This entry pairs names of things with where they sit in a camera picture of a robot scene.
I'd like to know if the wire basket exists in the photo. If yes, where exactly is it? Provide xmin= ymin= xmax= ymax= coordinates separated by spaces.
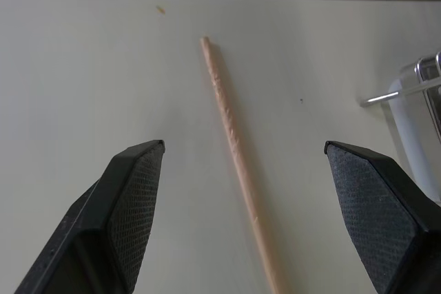
xmin=360 ymin=51 xmax=441 ymax=143

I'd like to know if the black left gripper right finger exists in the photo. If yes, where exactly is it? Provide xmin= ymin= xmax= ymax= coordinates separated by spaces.
xmin=324 ymin=140 xmax=441 ymax=294

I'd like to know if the wooden chopstick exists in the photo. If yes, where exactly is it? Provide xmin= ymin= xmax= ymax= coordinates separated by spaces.
xmin=199 ymin=35 xmax=289 ymax=294

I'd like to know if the white basket tray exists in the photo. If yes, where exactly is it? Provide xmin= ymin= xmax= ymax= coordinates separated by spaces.
xmin=388 ymin=63 xmax=441 ymax=202

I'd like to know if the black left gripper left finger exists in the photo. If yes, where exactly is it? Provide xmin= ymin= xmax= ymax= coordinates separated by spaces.
xmin=12 ymin=140 xmax=165 ymax=294

